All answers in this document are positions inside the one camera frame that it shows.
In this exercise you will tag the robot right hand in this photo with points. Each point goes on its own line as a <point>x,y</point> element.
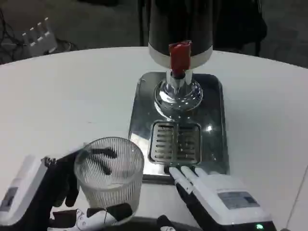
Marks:
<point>216,192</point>

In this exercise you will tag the clear ribbed glass cup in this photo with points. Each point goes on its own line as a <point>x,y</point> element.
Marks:
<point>108,183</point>

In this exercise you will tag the red dispenser tap lever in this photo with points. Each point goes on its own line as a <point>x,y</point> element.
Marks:
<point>179,56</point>

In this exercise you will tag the black drink dispenser chrome base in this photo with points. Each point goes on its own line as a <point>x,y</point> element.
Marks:
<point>163,24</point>

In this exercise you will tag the steel drip tray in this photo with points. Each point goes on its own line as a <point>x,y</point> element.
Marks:
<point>214,108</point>

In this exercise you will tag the black chair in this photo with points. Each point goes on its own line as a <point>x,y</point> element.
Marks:
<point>235,21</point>

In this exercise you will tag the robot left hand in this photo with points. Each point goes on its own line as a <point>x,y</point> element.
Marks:
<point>38,192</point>

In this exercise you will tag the steel drip tray grid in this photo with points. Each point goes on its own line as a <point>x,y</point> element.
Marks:
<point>166,144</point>

